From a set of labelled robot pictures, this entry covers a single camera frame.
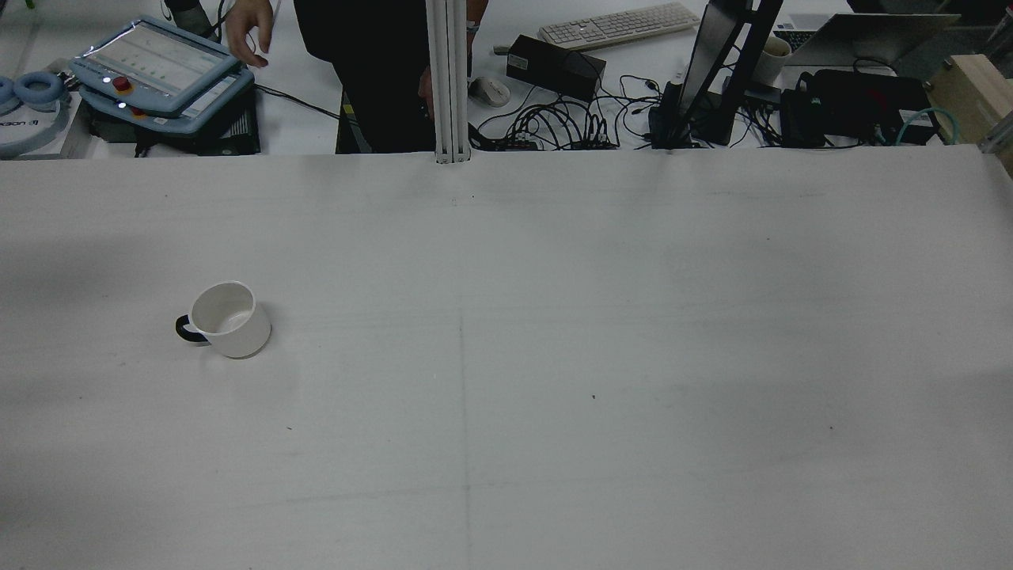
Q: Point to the person's bare hand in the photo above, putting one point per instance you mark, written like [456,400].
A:
[252,32]

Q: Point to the white paper cup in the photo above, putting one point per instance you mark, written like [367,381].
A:
[772,62]

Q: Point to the blue teach pendant tablet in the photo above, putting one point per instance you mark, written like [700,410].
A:
[158,67]

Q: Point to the person in black clothes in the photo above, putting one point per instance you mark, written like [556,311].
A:
[372,71]

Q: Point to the light blue headphones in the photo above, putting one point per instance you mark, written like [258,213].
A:
[28,89]

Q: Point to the white computer mouse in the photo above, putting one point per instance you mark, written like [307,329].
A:
[491,91]

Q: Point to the black power adapter box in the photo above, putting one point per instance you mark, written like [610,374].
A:
[555,66]

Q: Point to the white computer keyboard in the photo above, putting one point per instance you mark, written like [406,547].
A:
[620,25]

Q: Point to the black monitor with stand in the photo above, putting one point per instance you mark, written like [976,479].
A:
[716,71]

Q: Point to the grey laptop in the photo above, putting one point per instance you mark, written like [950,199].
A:
[863,36]

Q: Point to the black electronics box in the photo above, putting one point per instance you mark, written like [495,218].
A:
[859,107]

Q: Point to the wooden block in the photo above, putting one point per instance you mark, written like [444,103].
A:
[975,99]

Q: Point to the aluminium profile post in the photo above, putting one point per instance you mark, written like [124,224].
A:
[449,79]

